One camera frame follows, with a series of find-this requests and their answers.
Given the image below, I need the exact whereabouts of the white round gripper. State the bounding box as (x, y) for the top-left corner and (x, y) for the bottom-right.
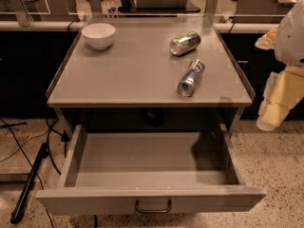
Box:
(255, 0), (304, 131)

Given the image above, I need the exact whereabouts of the blue silver redbull can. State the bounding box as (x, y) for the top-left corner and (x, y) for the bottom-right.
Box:
(178, 60), (205, 97)

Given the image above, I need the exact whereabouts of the green soda can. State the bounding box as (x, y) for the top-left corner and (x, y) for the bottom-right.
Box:
(170, 31), (201, 56)

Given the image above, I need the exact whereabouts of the open grey top drawer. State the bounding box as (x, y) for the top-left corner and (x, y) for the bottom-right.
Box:
(37, 125), (266, 215)

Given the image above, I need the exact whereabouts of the grey cabinet with glass top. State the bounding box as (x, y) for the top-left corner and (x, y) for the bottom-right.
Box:
(45, 16), (257, 138)

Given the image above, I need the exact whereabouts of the clear plastic water bottle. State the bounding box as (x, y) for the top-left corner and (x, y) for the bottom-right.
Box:
(105, 0), (117, 18)

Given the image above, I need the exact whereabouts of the white ceramic bowl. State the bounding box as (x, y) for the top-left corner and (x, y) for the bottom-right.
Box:
(82, 23), (116, 50)

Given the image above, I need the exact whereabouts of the black bar on floor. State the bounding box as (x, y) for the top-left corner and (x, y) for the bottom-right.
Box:
(10, 142), (48, 224)

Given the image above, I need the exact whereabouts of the black metal drawer handle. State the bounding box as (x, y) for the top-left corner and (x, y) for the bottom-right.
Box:
(135, 199), (172, 215)

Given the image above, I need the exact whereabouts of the black floor cable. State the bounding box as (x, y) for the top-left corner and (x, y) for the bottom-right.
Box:
(0, 117), (71, 228)

